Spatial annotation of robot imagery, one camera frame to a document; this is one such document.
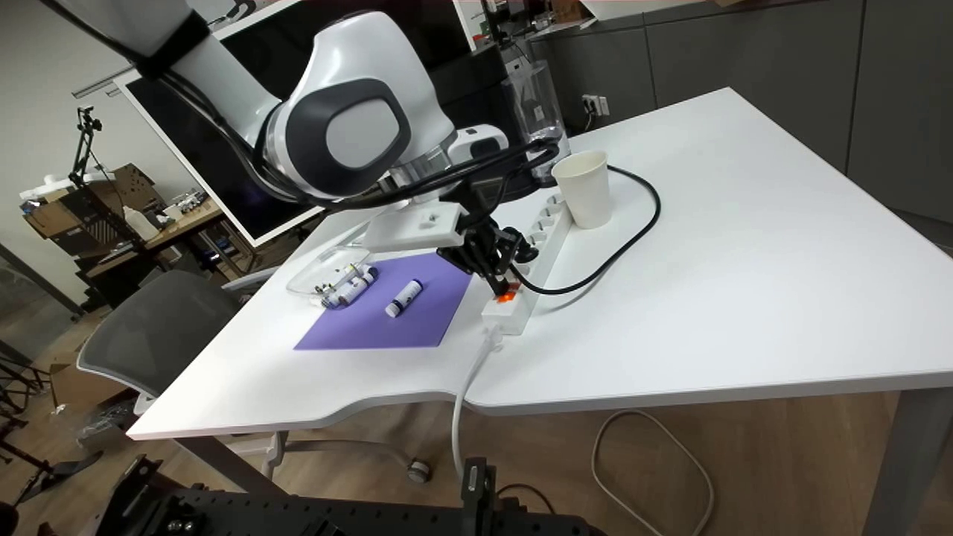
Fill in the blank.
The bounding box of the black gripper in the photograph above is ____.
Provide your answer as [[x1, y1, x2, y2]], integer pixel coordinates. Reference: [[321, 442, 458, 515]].
[[437, 199, 543, 302]]

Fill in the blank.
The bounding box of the white power strip red switch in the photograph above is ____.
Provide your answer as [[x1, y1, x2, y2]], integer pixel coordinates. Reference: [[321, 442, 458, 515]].
[[480, 188, 579, 339]]

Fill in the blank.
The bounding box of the white paper cup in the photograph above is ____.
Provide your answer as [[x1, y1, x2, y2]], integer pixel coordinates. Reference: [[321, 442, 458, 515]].
[[550, 146, 620, 234]]

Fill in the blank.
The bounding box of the white marker purple cap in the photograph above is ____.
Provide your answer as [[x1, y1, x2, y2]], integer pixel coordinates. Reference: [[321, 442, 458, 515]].
[[381, 278, 425, 323]]

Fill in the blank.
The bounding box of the purple mat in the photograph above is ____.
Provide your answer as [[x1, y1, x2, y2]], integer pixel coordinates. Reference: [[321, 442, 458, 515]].
[[291, 250, 477, 356]]

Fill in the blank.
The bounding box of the clear plastic water container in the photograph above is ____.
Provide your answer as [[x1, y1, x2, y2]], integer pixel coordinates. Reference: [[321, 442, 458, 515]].
[[501, 43, 571, 155]]

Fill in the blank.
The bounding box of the black coffee machine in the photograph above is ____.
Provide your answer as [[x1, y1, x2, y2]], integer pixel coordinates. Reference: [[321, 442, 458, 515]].
[[425, 39, 531, 144]]

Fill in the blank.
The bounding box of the clear plastic bowl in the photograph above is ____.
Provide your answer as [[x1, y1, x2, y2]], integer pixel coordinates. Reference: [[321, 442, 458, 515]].
[[287, 243, 384, 311]]

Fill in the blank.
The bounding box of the white curved computer monitor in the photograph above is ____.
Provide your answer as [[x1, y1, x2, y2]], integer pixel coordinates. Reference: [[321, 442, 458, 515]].
[[71, 0, 337, 250]]

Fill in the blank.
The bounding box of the grey cabinet counter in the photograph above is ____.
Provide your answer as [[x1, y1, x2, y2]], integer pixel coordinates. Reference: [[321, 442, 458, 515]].
[[546, 0, 953, 228]]

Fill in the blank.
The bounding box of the grey office chair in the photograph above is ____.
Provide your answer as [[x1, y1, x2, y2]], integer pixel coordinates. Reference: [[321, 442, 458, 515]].
[[74, 268, 263, 403]]

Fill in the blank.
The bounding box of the cluttered wooden desk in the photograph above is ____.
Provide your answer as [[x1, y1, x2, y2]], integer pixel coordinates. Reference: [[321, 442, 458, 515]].
[[19, 162, 232, 287]]

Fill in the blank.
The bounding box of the grey table leg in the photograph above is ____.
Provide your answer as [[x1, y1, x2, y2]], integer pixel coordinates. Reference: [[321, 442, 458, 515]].
[[860, 389, 953, 536]]

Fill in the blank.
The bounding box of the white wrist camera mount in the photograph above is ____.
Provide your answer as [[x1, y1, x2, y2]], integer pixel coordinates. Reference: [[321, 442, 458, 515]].
[[363, 199, 468, 253]]

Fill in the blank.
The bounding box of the white power strip cable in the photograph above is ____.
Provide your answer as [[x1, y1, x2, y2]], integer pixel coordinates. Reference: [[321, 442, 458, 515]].
[[449, 330, 510, 490]]

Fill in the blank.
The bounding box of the black plug with cable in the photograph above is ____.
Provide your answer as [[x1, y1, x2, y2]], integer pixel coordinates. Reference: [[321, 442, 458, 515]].
[[504, 162, 664, 298]]

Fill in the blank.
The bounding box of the thin white looped cable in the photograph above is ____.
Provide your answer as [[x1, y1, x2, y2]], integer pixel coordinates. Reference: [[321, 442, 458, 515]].
[[591, 408, 719, 536]]

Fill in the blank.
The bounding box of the black camera tripod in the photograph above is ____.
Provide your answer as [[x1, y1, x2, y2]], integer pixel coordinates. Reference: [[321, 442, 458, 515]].
[[65, 106, 113, 188]]

